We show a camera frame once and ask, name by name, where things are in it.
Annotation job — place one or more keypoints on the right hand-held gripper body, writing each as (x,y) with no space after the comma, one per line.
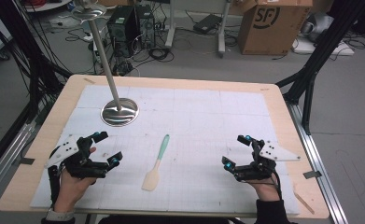
(258,169)

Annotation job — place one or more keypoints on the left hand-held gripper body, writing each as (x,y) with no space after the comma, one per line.
(77,161)

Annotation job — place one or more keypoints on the steel utensil stand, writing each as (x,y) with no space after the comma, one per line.
(119,114)

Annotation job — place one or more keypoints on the person's right hand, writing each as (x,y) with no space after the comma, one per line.
(267,189)

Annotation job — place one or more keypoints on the person's left hand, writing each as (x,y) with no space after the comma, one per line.
(71,191)

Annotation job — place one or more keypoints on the white grid mat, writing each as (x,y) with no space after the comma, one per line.
(202,124)

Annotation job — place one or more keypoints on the black tape piece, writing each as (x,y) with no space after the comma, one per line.
(26,161)
(312,174)

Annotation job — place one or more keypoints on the grey wristwatch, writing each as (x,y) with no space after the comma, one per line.
(60,214)

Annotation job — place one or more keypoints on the thin wooden stick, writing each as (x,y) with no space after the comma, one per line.
(304,202)

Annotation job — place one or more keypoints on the black power adapter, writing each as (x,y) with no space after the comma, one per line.
(123,67)

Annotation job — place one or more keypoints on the large black computer tower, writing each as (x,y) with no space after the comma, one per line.
(122,31)

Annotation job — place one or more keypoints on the white stand leg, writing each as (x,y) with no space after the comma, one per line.
(222,34)
(170,28)

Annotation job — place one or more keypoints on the white foam board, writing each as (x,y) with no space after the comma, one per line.
(307,48)

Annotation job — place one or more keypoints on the brown cardboard box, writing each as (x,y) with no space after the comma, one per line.
(273,28)

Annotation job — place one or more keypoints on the slim black computer tower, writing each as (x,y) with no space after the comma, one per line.
(146,28)

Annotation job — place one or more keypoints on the flat black device on floor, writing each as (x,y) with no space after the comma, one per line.
(207,23)

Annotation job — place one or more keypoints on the grey bag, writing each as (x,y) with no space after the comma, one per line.
(318,25)

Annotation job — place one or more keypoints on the white round table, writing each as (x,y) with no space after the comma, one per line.
(46,5)

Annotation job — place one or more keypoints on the aluminium rail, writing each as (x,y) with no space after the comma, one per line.
(317,161)
(6,155)

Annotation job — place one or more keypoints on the black frame post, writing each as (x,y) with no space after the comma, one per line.
(320,53)

